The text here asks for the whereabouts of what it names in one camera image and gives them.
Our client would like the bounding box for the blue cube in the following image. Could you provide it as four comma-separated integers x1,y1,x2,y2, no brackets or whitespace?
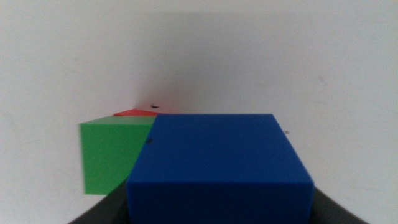
126,113,315,224

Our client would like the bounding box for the red cube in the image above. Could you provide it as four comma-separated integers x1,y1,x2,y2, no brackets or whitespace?
113,108,160,117

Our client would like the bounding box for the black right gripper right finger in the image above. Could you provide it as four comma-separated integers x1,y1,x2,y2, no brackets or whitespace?
310,186,370,224

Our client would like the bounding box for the green cube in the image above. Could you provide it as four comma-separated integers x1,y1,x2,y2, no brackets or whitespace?
78,115,159,196

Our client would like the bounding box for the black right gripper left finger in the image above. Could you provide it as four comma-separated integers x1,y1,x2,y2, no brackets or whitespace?
67,179,133,224

